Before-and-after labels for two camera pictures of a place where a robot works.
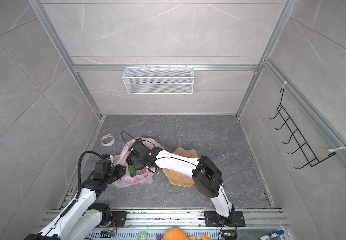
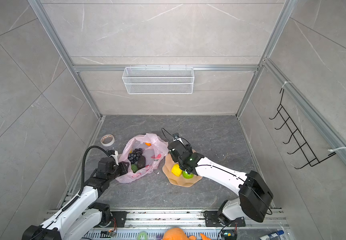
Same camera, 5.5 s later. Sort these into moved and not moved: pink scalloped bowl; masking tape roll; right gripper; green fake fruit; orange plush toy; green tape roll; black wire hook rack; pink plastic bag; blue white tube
Moved: right gripper; pink plastic bag; green fake fruit
Not moved: masking tape roll; black wire hook rack; green tape roll; orange plush toy; pink scalloped bowl; blue white tube
